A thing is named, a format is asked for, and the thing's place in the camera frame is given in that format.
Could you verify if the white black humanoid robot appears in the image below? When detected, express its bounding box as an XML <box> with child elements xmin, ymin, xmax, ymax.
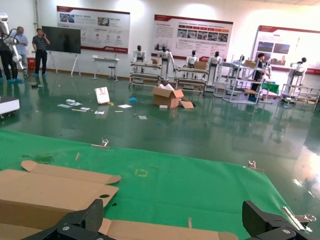
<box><xmin>133</xmin><ymin>45</ymin><xmax>148</xmax><ymax>75</ymax></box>
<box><xmin>156</xmin><ymin>45</ymin><xmax>177</xmax><ymax>85</ymax></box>
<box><xmin>286</xmin><ymin>57</ymin><xmax>309</xmax><ymax>88</ymax></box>
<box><xmin>185</xmin><ymin>49</ymin><xmax>200</xmax><ymax>77</ymax></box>
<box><xmin>208</xmin><ymin>51</ymin><xmax>224</xmax><ymax>92</ymax></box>

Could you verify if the metal frame workbench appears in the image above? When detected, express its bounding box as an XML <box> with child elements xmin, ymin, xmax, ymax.
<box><xmin>281</xmin><ymin>83</ymin><xmax>320</xmax><ymax>105</ymax></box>
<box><xmin>174</xmin><ymin>66</ymin><xmax>210</xmax><ymax>96</ymax></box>
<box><xmin>129</xmin><ymin>61</ymin><xmax>163</xmax><ymax>90</ymax></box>

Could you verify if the man in dark polo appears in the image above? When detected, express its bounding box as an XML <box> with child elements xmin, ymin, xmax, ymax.
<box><xmin>31</xmin><ymin>28</ymin><xmax>51</xmax><ymax>77</ymax></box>

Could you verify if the white mobile platform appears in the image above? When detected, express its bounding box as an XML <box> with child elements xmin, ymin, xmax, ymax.
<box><xmin>0</xmin><ymin>96</ymin><xmax>20</xmax><ymax>118</ymax></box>

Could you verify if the flat cardboard piece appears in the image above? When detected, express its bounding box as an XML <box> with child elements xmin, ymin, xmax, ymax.
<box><xmin>179</xmin><ymin>98</ymin><xmax>197</xmax><ymax>110</ymax></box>

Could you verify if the metal table clip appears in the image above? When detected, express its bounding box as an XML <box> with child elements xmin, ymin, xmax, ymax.
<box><xmin>243</xmin><ymin>159</ymin><xmax>265</xmax><ymax>174</ymax></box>
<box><xmin>91</xmin><ymin>139</ymin><xmax>111</xmax><ymax>151</ymax></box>
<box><xmin>282</xmin><ymin>206</ymin><xmax>317</xmax><ymax>232</ymax></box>

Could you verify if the white desk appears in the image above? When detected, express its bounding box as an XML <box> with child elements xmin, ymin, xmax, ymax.
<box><xmin>91</xmin><ymin>54</ymin><xmax>120</xmax><ymax>81</ymax></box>

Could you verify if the person in dark trousers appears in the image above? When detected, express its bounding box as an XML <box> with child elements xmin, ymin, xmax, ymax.
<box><xmin>0</xmin><ymin>42</ymin><xmax>20</xmax><ymax>84</ymax></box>

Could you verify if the green covered table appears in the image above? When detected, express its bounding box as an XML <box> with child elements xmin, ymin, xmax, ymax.
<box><xmin>261</xmin><ymin>82</ymin><xmax>280</xmax><ymax>95</ymax></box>

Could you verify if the red white wall info board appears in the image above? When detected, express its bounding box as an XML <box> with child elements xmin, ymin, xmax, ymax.
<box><xmin>56</xmin><ymin>5</ymin><xmax>131</xmax><ymax>55</ymax></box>
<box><xmin>252</xmin><ymin>24</ymin><xmax>320</xmax><ymax>73</ymax></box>
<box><xmin>153</xmin><ymin>14</ymin><xmax>234</xmax><ymax>61</ymax></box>

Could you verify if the black stool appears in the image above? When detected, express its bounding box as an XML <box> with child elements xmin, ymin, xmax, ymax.
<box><xmin>107</xmin><ymin>65</ymin><xmax>120</xmax><ymax>82</ymax></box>

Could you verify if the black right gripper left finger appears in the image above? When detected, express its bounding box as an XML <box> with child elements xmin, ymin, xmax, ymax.
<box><xmin>22</xmin><ymin>199</ymin><xmax>108</xmax><ymax>240</ymax></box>

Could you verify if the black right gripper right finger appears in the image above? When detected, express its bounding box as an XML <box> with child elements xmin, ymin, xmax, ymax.
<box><xmin>242</xmin><ymin>200</ymin><xmax>320</xmax><ymax>240</ymax></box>

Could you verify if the white shelving rack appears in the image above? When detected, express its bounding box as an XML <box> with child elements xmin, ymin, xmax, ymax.
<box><xmin>213</xmin><ymin>53</ymin><xmax>274</xmax><ymax>105</ymax></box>

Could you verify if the black display on stand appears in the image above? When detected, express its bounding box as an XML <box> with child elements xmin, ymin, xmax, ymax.
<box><xmin>41</xmin><ymin>25</ymin><xmax>82</xmax><ymax>77</ymax></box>

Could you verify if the open brown cardboard box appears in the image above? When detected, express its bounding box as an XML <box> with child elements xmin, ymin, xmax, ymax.
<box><xmin>0</xmin><ymin>159</ymin><xmax>122</xmax><ymax>225</ymax></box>
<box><xmin>0</xmin><ymin>218</ymin><xmax>239</xmax><ymax>240</ymax></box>

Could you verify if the large open cardboard carton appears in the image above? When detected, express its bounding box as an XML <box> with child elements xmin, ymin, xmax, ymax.
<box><xmin>151</xmin><ymin>83</ymin><xmax>185</xmax><ymax>109</ymax></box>

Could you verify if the green table cloth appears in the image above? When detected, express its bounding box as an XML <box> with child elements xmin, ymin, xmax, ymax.
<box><xmin>0</xmin><ymin>129</ymin><xmax>316</xmax><ymax>240</ymax></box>

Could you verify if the black haired person dark shirt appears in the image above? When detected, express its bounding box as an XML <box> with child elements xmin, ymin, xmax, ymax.
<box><xmin>250</xmin><ymin>52</ymin><xmax>266</xmax><ymax>97</ymax></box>

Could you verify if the man in light blue shirt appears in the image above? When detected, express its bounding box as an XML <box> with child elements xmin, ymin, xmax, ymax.
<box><xmin>11</xmin><ymin>26</ymin><xmax>30</xmax><ymax>78</ymax></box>

